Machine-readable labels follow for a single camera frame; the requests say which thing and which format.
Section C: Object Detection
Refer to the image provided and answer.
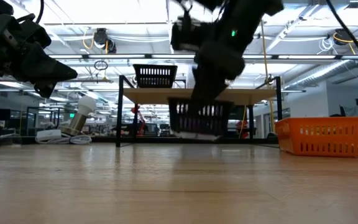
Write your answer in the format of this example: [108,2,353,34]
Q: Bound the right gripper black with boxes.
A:
[190,40,246,102]

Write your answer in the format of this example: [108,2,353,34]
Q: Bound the black slotted plastic basket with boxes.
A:
[167,96,235,141]
[132,63,178,89]

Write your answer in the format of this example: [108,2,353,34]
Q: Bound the white bulb desk lamp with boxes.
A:
[59,95,98,137]

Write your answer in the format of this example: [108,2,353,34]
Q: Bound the wooden shelf riser black legs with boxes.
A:
[116,74,284,147]

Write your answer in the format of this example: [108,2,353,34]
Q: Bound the long ceiling light bar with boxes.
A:
[47,53,358,60]

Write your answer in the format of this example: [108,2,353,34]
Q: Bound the orange slotted plastic basket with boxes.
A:
[274,116,358,158]

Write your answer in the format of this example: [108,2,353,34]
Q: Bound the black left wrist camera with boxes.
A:
[14,14,52,49]

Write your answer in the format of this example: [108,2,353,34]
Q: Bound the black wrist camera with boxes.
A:
[14,14,52,49]
[170,12,213,53]

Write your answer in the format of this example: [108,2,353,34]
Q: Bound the yellow hanging cable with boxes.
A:
[259,20,275,131]

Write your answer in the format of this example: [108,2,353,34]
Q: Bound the white cable with adapter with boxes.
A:
[35,129,93,145]

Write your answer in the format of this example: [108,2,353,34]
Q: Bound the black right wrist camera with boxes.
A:
[170,12,213,53]

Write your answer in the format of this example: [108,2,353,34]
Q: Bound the black ceiling cord reel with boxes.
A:
[333,28,353,46]
[92,27,117,54]

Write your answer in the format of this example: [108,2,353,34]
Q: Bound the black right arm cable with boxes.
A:
[325,0,358,76]

